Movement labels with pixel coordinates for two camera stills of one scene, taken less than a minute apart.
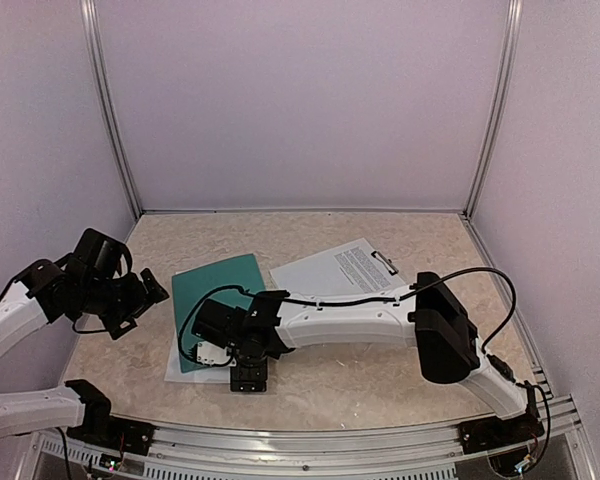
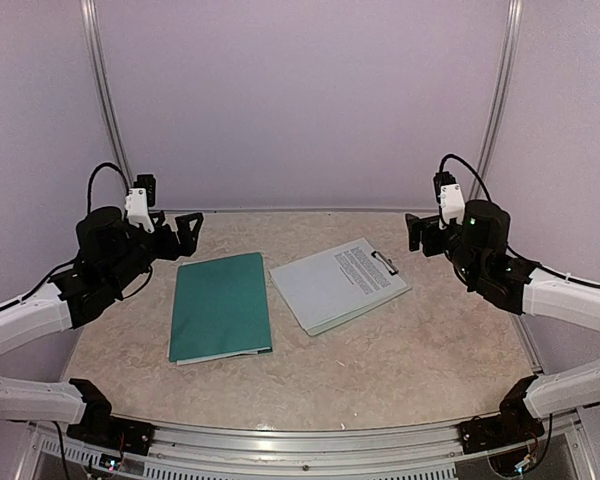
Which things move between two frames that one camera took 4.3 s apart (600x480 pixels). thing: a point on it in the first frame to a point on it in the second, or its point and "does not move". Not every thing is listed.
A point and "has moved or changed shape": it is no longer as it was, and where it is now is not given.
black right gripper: x=249 y=379 to x=417 y=224
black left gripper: x=140 y=301 to x=187 y=243
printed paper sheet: x=350 y=268 does not move
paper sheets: x=208 y=374 has moved or changed shape
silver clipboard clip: x=388 y=264 does not move
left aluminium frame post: x=90 y=14 does not move
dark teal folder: x=190 y=286 does not move
